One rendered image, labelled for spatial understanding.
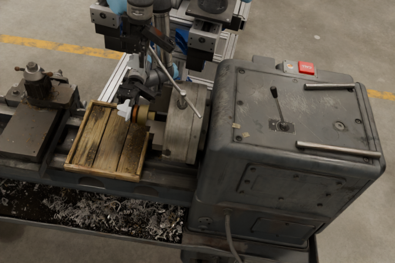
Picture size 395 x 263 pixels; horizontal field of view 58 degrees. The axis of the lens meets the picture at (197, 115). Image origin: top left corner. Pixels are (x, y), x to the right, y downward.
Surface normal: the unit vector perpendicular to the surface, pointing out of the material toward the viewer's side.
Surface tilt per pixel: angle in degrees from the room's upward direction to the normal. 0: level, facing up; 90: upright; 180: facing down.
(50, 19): 0
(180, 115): 32
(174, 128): 48
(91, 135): 0
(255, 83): 0
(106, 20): 90
